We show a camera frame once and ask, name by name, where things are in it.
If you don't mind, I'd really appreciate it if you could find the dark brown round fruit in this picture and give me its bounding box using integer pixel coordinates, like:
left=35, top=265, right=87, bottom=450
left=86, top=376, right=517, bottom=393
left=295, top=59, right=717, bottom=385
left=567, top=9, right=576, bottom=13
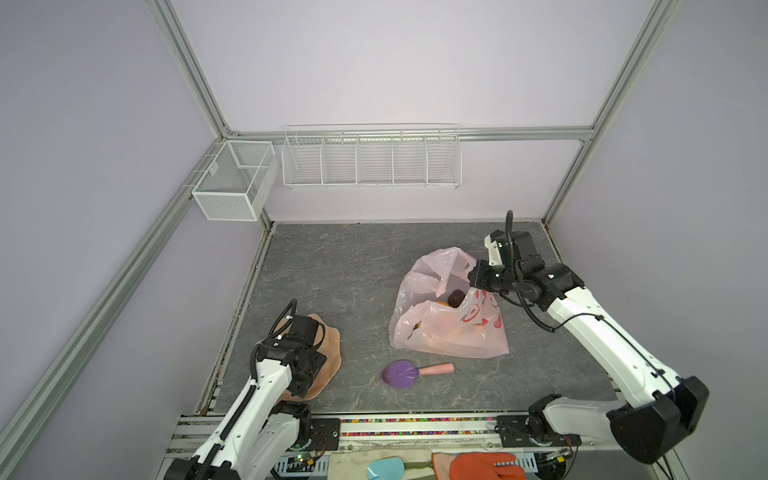
left=447, top=290, right=466, bottom=308

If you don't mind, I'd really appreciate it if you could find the pink plastic bag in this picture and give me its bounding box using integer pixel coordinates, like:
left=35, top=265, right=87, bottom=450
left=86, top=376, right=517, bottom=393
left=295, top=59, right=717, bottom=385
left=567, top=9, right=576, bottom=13
left=389, top=247, right=509, bottom=359

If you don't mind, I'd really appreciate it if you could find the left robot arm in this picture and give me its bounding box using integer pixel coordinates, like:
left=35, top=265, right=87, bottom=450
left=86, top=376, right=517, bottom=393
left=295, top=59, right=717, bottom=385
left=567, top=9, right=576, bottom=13
left=164, top=298, right=327, bottom=479

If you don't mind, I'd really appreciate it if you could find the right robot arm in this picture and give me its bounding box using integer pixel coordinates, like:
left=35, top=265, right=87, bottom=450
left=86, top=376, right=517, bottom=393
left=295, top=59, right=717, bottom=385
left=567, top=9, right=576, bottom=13
left=469, top=212, right=710, bottom=465

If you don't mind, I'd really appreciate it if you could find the pink wavy plate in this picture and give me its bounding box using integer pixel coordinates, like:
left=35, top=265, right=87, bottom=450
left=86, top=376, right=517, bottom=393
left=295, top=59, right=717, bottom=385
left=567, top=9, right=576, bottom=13
left=272, top=313, right=343, bottom=402

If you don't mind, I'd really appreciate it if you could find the beige cloth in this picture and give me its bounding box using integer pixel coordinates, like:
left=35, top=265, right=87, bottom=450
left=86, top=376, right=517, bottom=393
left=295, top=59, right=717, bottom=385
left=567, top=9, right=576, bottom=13
left=327, top=449, right=436, bottom=480

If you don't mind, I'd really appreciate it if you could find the light blue scoop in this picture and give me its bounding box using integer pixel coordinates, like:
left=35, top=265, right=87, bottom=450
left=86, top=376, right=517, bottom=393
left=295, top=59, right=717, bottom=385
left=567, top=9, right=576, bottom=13
left=366, top=457, right=405, bottom=480

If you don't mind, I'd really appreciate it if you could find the small white mesh basket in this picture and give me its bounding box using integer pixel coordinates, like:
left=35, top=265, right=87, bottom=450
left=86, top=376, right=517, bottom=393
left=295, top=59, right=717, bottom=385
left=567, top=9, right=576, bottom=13
left=192, top=140, right=279, bottom=222

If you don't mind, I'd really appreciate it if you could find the red orange glove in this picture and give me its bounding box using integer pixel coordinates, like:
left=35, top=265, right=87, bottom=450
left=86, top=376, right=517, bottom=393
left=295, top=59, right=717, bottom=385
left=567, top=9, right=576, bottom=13
left=449, top=453, right=526, bottom=480

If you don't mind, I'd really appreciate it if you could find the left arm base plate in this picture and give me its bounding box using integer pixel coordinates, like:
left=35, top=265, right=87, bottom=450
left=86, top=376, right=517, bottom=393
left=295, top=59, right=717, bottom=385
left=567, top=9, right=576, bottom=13
left=287, top=417, right=341, bottom=452

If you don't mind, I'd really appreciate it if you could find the purple scoop with pink handle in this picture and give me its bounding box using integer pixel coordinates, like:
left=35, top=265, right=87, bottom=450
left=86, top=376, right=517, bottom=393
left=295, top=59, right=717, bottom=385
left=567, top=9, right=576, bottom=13
left=381, top=360, right=455, bottom=389

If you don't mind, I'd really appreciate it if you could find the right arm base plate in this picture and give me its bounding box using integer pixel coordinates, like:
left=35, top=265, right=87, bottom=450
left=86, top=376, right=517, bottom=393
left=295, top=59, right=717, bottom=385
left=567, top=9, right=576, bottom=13
left=494, top=414, right=582, bottom=448

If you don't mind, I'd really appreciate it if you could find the long white wire basket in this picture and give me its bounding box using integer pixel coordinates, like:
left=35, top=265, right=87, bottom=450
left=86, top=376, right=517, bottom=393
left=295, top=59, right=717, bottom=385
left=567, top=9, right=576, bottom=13
left=282, top=123, right=463, bottom=189

